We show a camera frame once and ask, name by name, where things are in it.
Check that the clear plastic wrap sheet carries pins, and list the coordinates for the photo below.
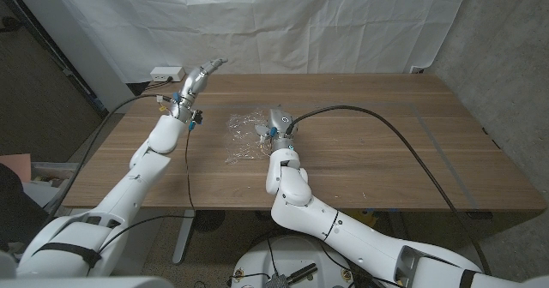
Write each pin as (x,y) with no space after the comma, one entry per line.
(242,140)

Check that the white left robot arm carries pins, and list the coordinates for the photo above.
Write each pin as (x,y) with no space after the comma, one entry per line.
(124,198)

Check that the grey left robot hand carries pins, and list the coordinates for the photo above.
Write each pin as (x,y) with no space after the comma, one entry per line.
(193,84)

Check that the clear plastic storage bin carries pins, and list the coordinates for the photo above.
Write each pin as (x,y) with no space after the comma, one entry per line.
(58,170)

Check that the yellow object under table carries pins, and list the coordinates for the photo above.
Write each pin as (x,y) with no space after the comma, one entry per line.
(364,217)

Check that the white table leg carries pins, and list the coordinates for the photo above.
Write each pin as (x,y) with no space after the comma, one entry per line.
(184,236)

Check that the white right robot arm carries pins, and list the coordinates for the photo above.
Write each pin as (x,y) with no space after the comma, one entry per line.
(326,228)

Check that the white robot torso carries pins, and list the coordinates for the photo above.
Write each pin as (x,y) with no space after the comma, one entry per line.
(291,249)

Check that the white power strip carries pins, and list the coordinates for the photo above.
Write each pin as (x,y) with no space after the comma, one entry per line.
(166,73)

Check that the black round floor object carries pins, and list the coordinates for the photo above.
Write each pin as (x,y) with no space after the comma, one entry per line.
(210,220)

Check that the grey table leg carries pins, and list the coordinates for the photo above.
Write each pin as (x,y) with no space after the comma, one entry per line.
(399,223)

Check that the orange flat board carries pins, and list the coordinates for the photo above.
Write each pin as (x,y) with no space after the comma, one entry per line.
(17,166)

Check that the white wrinkled backdrop cloth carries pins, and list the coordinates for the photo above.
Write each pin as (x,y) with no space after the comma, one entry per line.
(257,26)

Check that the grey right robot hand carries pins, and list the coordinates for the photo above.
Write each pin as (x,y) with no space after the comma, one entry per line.
(281,123)

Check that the person in dark trousers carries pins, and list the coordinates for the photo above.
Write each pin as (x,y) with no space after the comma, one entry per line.
(17,211)

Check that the black tool on torso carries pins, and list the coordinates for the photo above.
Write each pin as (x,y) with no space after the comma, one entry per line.
(302,273)

